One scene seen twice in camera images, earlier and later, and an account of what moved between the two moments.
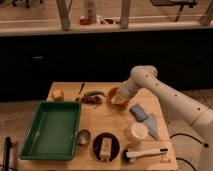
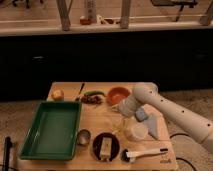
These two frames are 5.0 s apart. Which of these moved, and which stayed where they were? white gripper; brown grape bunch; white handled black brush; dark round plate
Moved: white gripper
Stayed: dark round plate; white handled black brush; brown grape bunch
